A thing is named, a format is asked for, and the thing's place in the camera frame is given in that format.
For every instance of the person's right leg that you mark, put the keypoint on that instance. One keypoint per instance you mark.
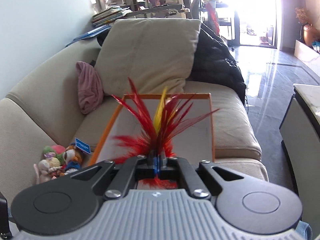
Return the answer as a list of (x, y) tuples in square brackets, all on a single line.
[(305, 230)]

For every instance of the blue folder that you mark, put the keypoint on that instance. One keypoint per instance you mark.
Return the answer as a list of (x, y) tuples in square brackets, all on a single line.
[(90, 33)]

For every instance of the pink cloth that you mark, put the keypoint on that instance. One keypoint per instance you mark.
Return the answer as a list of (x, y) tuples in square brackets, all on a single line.
[(88, 87)]

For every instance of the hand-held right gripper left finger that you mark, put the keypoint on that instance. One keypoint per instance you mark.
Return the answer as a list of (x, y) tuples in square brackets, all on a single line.
[(130, 172)]

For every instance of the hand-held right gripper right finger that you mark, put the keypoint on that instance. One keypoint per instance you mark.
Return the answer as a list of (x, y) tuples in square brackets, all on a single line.
[(185, 175)]

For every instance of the stack of books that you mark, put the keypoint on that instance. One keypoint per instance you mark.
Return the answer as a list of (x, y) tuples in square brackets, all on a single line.
[(110, 15)]

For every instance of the beige sofa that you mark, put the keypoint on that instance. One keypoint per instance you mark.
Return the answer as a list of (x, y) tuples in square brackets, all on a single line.
[(50, 110)]

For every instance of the white marble stand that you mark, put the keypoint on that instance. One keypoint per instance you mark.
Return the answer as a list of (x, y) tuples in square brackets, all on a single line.
[(306, 51)]

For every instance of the black office chair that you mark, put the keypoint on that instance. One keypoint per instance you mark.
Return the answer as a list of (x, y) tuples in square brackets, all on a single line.
[(196, 5)]

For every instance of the green pink crochet toy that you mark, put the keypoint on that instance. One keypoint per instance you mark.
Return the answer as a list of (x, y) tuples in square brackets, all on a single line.
[(53, 151)]

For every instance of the orange cardboard box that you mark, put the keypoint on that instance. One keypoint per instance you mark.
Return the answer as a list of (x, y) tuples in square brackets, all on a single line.
[(110, 135)]

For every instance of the blue paper tag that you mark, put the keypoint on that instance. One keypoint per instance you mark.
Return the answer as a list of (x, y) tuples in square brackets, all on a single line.
[(82, 145)]

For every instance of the beige cushion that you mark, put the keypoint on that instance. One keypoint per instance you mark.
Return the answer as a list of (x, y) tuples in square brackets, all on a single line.
[(147, 52)]

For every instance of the copper vase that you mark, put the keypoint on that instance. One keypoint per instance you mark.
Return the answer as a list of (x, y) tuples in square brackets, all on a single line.
[(309, 33)]

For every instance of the red feather shuttlecock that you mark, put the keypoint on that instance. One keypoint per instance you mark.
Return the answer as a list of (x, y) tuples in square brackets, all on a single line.
[(160, 127)]

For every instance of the grey coffee table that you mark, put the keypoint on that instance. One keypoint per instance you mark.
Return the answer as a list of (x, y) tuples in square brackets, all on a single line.
[(300, 142)]

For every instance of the black jacket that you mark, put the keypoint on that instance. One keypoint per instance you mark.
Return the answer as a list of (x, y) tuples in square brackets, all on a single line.
[(215, 62)]

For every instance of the orange white plush toy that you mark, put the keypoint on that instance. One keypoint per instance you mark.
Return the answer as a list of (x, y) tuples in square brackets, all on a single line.
[(73, 158)]

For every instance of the cream crochet doll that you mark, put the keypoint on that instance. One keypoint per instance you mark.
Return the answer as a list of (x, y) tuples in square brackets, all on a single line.
[(47, 168)]

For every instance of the black metal rack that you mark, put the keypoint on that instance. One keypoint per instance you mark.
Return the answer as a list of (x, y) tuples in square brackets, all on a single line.
[(225, 20)]

